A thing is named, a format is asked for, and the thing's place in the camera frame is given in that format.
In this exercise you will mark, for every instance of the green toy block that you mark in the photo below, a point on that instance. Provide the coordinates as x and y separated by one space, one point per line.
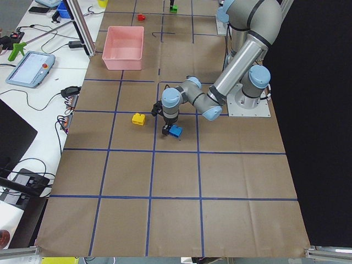
173 9

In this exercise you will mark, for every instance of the aluminium frame post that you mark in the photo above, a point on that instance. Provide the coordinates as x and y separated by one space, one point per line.
80 25

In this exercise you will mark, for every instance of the red toy block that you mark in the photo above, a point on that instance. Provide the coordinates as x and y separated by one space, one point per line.
141 17

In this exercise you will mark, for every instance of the blue toy block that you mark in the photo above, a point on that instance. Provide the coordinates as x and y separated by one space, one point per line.
175 131

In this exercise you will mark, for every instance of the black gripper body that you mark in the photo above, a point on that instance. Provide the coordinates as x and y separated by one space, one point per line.
168 121

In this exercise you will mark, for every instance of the robot teach pendant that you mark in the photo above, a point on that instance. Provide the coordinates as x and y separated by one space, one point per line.
31 70

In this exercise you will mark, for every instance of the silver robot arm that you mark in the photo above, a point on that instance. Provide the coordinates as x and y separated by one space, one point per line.
224 12
258 24

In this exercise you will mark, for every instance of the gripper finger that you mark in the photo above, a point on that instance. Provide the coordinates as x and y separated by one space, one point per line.
165 130

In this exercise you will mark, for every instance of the green handled reacher grabber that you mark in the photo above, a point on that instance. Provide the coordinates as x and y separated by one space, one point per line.
19 47

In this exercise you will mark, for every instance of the black smartphone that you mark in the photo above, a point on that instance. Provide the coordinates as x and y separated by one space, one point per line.
39 10

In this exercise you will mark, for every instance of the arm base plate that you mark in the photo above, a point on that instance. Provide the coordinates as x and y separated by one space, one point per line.
239 105
222 26

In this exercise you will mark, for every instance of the blue plastic bin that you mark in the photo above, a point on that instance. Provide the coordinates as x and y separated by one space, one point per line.
62 10

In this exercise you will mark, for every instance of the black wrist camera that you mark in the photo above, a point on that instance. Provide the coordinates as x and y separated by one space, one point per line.
157 109

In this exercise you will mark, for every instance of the pink plastic box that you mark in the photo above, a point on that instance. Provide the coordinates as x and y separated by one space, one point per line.
123 48

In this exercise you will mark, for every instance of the black power adapter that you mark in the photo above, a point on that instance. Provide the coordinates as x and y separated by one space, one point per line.
75 44

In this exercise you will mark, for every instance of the yellow toy block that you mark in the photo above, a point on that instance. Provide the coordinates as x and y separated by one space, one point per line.
138 119

